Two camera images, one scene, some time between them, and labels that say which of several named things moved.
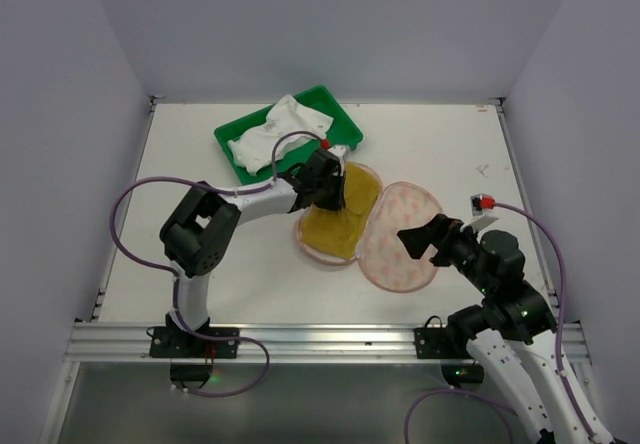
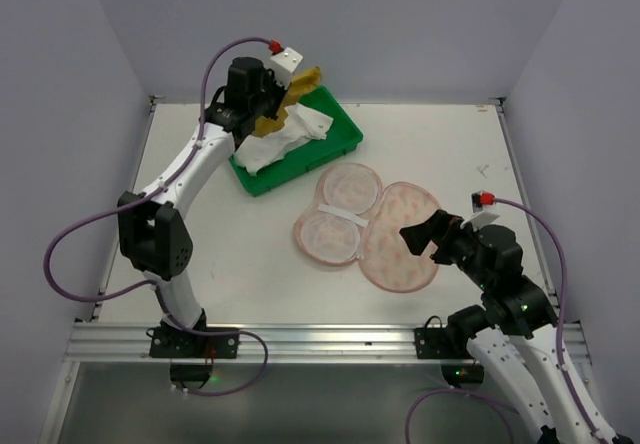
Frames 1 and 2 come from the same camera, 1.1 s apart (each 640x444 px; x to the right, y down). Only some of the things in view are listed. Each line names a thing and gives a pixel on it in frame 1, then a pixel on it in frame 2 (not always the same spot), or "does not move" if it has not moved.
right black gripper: (438, 242) does not move
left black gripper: (329, 190) to (270, 105)
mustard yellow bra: (336, 232) to (300, 83)
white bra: (254, 150) does not move
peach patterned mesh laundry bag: (384, 259) does not move
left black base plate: (177, 342) does not move
